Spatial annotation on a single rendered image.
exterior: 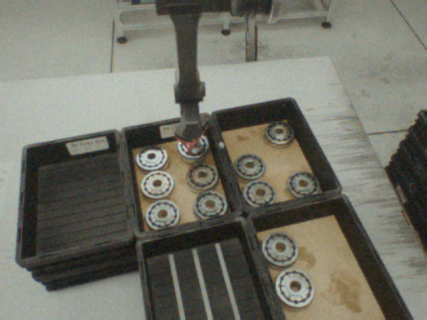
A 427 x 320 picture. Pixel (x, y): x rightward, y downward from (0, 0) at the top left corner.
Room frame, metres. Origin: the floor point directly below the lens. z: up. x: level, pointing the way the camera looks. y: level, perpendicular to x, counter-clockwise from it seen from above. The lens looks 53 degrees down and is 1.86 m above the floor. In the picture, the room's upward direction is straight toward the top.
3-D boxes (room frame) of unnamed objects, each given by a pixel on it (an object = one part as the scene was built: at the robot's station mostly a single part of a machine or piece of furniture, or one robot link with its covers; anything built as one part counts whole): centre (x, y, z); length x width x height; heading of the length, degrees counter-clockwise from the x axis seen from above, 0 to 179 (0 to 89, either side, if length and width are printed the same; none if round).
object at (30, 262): (0.59, 0.40, 0.92); 0.40 x 0.30 x 0.02; 14
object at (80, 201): (0.59, 0.40, 0.87); 0.40 x 0.30 x 0.11; 14
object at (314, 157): (0.73, -0.18, 0.87); 0.40 x 0.30 x 0.11; 14
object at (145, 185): (0.65, 0.17, 0.86); 0.10 x 0.10 x 0.01
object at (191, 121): (0.74, 0.06, 1.09); 0.11 x 0.09 x 0.12; 7
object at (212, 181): (0.68, 0.03, 0.86); 0.10 x 0.10 x 0.01
